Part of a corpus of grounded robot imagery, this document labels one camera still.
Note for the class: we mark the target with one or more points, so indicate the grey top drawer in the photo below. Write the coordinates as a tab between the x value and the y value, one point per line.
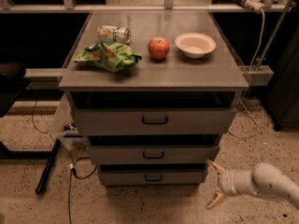
150	112

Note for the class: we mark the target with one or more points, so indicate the grey drawer cabinet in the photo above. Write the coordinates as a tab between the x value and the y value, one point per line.
216	73

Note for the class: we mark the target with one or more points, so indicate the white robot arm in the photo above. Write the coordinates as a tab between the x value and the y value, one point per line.
263	181

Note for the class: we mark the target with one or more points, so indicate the black table leg frame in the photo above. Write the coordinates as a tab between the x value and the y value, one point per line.
49	156

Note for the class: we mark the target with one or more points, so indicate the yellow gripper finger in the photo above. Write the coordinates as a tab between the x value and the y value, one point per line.
217	200
217	168

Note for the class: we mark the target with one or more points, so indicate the green chip bag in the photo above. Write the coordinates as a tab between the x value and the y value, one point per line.
111	56

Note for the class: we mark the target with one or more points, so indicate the red apple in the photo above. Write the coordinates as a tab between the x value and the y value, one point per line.
158	48

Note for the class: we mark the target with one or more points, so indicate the grey drawer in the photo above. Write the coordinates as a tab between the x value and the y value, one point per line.
150	112
152	174
152	149

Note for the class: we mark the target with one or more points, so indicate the white paper bowl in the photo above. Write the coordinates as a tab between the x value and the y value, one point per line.
195	45

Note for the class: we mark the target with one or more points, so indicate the grey bottom drawer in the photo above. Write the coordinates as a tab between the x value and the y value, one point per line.
152	174

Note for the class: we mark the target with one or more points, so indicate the white power strip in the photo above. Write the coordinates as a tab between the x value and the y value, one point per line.
246	0

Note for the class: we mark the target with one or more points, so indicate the grey middle drawer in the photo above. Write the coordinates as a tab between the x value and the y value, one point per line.
152	149

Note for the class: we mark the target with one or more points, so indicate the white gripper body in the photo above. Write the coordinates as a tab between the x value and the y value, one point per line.
226	182

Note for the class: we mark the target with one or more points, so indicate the dark cabinet at right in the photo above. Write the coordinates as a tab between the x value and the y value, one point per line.
282	94

